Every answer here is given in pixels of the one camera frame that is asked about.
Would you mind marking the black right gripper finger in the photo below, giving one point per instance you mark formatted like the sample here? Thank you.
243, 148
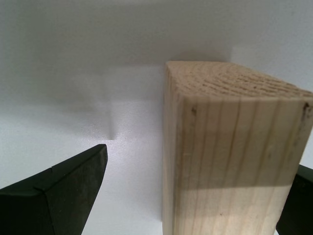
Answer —
49, 208
300, 208

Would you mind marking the light wooden block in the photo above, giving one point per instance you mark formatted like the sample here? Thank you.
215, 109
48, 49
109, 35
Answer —
232, 147

